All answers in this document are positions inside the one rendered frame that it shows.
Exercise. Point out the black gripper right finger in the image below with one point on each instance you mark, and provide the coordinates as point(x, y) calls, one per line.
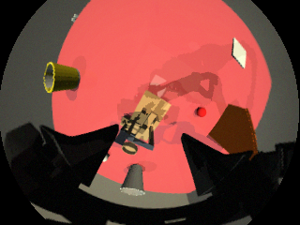
point(207, 165)

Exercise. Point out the tan wooden catapult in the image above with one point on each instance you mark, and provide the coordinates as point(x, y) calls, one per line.
point(142, 123)

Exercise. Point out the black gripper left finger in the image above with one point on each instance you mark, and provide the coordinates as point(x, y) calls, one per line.
point(84, 153)

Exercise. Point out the red ball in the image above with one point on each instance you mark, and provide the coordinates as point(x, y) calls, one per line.
point(201, 112)

